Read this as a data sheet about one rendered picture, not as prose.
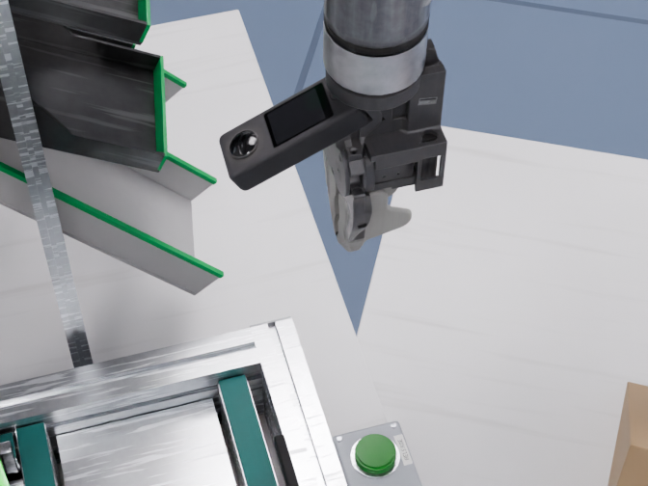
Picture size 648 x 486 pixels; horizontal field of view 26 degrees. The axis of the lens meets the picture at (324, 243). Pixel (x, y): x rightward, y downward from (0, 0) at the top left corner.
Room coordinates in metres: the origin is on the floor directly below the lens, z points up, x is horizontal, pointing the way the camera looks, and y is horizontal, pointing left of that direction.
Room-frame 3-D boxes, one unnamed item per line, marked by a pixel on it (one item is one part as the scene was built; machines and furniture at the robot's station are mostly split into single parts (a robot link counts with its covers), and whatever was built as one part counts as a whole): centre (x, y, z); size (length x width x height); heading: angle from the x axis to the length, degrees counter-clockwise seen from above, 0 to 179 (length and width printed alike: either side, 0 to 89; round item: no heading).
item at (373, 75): (0.75, -0.04, 1.45); 0.08 x 0.08 x 0.05
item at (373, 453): (0.68, -0.05, 0.96); 0.04 x 0.04 x 0.02
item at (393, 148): (0.74, -0.04, 1.37); 0.09 x 0.08 x 0.12; 106
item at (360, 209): (0.72, -0.02, 1.31); 0.05 x 0.02 x 0.09; 16
